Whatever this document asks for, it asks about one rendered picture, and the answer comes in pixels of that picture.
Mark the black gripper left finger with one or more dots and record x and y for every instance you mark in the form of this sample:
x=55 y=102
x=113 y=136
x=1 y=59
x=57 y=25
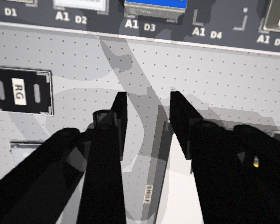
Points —
x=38 y=189

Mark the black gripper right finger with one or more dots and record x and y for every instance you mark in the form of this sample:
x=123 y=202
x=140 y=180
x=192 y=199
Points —
x=226 y=191

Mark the black rectangular nest labelled rg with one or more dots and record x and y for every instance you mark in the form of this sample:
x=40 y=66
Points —
x=26 y=91

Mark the white perforated plate with black holes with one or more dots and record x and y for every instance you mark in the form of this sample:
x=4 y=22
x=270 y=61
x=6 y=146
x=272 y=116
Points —
x=230 y=87

